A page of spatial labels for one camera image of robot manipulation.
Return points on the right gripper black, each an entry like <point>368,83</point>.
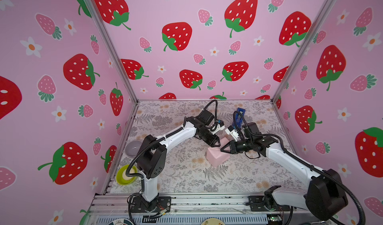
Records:
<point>232,146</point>

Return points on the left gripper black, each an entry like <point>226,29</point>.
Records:
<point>213,141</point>

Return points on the purple wrapping paper sheet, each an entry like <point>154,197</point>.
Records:
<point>215,156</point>

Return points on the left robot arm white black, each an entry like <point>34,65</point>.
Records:
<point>151,157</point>

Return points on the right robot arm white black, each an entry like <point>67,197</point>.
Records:
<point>325,194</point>

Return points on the blue tape dispenser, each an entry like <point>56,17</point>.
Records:
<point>238,120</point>

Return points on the grey round lid disc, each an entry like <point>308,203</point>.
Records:
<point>132,148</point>

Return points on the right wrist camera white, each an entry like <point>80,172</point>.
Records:
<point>233,133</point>

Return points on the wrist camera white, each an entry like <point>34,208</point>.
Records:
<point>233,133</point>
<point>220,126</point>

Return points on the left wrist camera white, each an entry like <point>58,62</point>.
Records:
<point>220,126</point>

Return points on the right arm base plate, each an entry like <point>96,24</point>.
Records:
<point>266,202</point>

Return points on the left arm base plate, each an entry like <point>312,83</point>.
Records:
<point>140,205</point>

